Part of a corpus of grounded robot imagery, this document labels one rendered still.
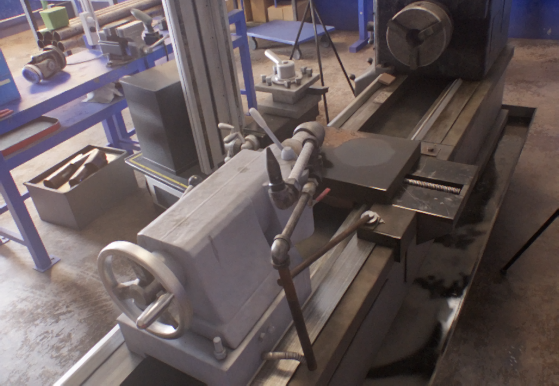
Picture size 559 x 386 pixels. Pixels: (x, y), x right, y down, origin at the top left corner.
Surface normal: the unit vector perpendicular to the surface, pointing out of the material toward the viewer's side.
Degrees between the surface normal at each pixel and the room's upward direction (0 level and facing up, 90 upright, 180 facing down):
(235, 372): 90
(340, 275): 0
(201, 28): 90
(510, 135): 0
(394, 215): 0
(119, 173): 90
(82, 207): 90
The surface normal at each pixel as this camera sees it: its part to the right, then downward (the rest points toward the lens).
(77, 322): -0.11, -0.85
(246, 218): 0.83, 0.07
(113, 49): -0.51, 0.49
